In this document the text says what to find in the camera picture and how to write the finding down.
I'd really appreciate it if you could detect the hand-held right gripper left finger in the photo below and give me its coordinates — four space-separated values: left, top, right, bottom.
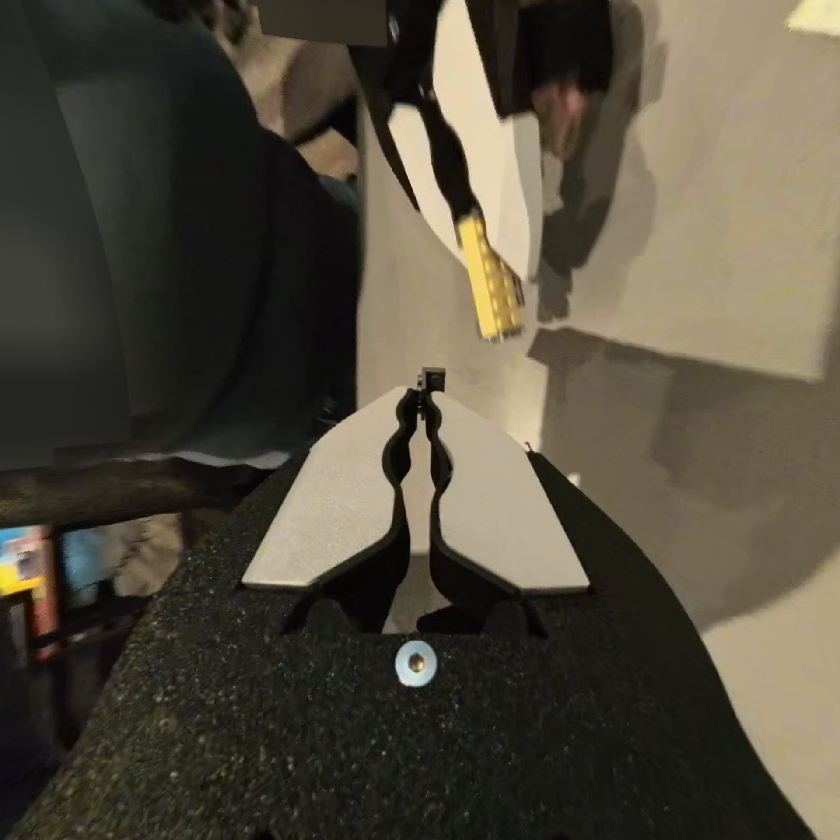
240 386 416 592

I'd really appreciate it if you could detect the person's left hand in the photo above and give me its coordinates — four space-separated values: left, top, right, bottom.
530 80 590 160

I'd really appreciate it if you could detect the small black brick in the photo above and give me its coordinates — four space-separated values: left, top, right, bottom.
417 367 449 423

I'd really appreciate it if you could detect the instruction booklet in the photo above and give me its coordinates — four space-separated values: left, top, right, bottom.
787 0 840 38

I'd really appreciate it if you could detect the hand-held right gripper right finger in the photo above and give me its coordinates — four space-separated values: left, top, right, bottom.
428 392 592 595

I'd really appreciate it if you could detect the yellow and black brick assembly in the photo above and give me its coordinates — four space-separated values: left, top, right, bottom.
455 213 528 343

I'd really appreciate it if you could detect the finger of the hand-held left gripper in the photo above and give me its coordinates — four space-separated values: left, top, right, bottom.
386 100 484 228
432 5 547 281

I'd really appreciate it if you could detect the blue and yellow box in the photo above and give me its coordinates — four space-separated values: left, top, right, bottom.
0 524 55 596

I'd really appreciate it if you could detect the person's dark knitted sweater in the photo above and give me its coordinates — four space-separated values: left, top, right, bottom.
0 0 363 475

